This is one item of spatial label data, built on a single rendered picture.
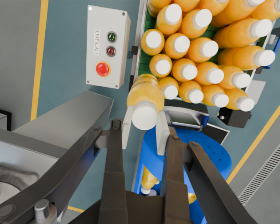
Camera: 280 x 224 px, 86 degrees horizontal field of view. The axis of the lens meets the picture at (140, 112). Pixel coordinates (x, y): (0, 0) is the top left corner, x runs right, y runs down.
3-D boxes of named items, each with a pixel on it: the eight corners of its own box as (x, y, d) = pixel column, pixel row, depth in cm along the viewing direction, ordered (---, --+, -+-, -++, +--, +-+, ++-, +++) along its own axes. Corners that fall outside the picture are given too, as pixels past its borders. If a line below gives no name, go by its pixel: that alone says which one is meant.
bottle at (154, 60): (154, 51, 58) (158, 48, 41) (170, 60, 59) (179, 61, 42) (146, 67, 60) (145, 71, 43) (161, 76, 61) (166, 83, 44)
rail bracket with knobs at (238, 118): (210, 115, 67) (222, 125, 57) (216, 100, 64) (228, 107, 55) (232, 118, 67) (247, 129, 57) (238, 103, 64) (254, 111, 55)
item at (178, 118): (166, 115, 65) (170, 127, 53) (167, 110, 64) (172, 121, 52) (189, 118, 65) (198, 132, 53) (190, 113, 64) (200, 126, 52)
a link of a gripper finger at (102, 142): (117, 152, 15) (86, 148, 15) (124, 129, 19) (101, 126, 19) (119, 139, 14) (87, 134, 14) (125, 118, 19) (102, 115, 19)
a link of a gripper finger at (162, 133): (162, 131, 16) (170, 132, 15) (159, 109, 22) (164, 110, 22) (157, 155, 17) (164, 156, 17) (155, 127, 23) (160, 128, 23)
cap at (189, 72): (193, 62, 42) (195, 62, 40) (196, 76, 43) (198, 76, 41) (179, 67, 42) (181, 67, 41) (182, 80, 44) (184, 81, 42)
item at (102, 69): (96, 74, 43) (95, 75, 42) (97, 61, 42) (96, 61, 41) (109, 76, 43) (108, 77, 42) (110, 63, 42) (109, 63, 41)
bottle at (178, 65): (182, 55, 58) (198, 54, 41) (186, 73, 60) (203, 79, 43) (165, 62, 59) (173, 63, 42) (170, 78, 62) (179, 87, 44)
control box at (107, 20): (96, 79, 53) (85, 84, 44) (99, 15, 47) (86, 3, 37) (123, 83, 54) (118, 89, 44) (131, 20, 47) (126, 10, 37)
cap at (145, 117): (159, 121, 24) (160, 126, 23) (136, 125, 25) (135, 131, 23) (154, 98, 23) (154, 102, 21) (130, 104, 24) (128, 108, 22)
